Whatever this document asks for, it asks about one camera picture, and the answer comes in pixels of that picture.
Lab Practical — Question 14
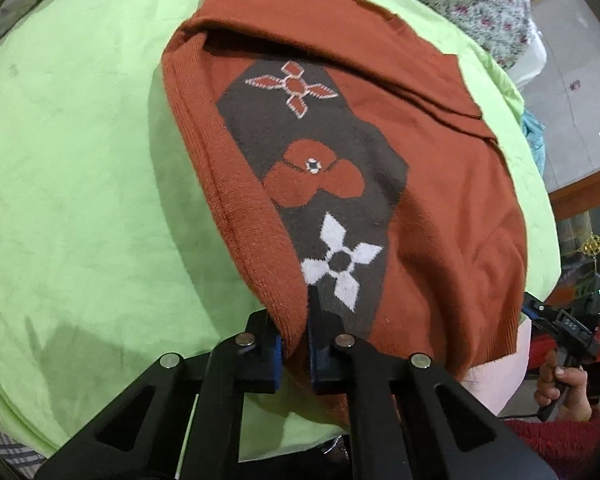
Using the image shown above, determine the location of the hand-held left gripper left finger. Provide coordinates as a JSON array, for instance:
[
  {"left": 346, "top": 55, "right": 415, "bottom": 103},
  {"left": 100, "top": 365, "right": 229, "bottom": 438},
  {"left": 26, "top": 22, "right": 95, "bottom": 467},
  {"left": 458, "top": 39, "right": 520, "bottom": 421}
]
[{"left": 34, "top": 310, "right": 285, "bottom": 480}]

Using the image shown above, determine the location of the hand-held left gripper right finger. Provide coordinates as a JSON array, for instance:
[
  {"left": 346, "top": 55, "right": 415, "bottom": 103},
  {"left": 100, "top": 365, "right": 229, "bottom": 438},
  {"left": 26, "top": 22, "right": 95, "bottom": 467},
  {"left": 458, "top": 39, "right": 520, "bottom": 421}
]
[{"left": 306, "top": 287, "right": 556, "bottom": 480}]

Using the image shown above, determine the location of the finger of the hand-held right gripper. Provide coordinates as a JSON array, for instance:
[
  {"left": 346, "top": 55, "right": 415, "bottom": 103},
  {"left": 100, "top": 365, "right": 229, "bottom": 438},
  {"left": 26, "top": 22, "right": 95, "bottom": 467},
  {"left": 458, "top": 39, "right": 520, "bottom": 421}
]
[{"left": 522, "top": 292, "right": 600, "bottom": 357}]

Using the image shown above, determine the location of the orange knitted sweater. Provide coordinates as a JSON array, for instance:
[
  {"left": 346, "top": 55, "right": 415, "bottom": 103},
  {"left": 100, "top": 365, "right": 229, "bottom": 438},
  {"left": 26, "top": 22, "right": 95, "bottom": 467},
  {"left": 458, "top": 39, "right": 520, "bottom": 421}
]
[{"left": 161, "top": 0, "right": 528, "bottom": 433}]

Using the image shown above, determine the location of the person's red-sleeved right forearm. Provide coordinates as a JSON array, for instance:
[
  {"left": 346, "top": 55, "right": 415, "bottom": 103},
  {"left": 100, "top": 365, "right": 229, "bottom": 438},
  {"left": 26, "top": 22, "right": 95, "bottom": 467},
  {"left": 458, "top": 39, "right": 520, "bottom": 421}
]
[{"left": 500, "top": 407, "right": 600, "bottom": 480}]

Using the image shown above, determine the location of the person's right hand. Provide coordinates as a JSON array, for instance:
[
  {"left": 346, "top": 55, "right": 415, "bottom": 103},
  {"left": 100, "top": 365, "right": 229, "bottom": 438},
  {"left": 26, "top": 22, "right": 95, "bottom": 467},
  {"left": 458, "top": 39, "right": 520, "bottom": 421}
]
[{"left": 534, "top": 350, "right": 593, "bottom": 422}]

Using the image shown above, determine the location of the pale pink cloth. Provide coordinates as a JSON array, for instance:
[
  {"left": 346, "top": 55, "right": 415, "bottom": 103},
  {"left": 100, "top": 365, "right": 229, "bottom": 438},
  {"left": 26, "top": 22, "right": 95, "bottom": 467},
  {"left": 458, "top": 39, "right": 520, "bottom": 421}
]
[{"left": 460, "top": 317, "right": 533, "bottom": 418}]

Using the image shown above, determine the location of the wooden glass cabinet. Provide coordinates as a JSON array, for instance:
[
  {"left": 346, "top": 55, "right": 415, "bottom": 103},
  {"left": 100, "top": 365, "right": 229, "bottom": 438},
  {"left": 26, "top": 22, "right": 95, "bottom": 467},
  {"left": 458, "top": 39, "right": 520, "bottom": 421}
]
[{"left": 547, "top": 160, "right": 600, "bottom": 303}]

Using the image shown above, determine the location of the teal cloth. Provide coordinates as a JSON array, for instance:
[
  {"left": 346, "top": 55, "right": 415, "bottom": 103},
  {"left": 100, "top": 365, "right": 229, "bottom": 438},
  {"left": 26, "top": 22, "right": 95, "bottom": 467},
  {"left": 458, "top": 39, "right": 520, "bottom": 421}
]
[{"left": 522, "top": 110, "right": 547, "bottom": 171}]

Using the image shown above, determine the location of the light green bed sheet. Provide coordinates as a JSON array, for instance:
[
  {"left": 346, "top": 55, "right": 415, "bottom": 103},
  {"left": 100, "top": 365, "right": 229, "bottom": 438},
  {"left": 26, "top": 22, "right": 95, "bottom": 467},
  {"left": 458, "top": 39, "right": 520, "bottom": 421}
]
[{"left": 0, "top": 0, "right": 563, "bottom": 461}]

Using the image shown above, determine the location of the white mattress edge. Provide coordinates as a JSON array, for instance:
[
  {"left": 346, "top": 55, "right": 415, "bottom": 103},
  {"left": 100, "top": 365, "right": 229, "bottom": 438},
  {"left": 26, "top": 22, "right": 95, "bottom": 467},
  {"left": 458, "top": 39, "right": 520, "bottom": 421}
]
[{"left": 509, "top": 15, "right": 549, "bottom": 86}]

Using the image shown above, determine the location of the checked cloth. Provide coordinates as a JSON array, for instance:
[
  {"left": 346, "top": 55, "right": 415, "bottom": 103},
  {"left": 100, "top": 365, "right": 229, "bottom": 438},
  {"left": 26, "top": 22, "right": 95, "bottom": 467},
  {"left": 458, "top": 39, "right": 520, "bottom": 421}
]
[{"left": 0, "top": 422, "right": 48, "bottom": 473}]

